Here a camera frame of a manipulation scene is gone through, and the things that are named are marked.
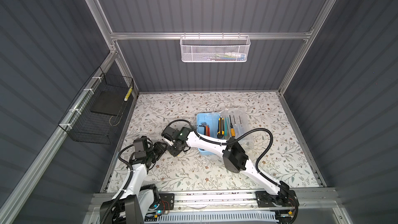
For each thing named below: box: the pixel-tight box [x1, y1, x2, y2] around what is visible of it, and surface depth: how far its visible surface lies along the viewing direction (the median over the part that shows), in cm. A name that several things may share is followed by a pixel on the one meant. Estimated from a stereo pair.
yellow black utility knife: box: [217, 116, 225, 139], surface depth 92 cm
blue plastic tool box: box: [195, 107, 253, 156], surface depth 95 cm
